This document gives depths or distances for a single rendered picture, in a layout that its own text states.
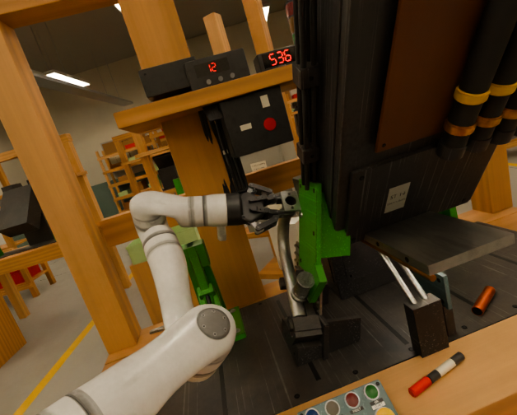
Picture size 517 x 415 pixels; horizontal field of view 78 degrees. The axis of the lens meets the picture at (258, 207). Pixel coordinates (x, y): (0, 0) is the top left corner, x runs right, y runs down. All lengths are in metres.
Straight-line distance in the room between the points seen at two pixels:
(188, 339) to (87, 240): 0.62
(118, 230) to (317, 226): 0.68
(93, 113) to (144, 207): 11.03
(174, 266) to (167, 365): 0.21
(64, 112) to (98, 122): 1.05
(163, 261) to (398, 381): 0.48
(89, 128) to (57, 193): 10.73
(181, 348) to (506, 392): 0.52
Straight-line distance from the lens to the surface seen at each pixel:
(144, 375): 0.47
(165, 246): 0.64
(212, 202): 0.71
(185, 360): 0.49
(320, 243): 0.67
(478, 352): 0.77
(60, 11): 1.14
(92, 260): 1.07
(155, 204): 0.70
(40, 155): 1.06
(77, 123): 11.91
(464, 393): 0.70
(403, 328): 0.83
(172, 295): 0.62
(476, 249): 0.62
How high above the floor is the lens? 1.40
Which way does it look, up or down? 13 degrees down
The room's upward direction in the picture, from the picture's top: 17 degrees counter-clockwise
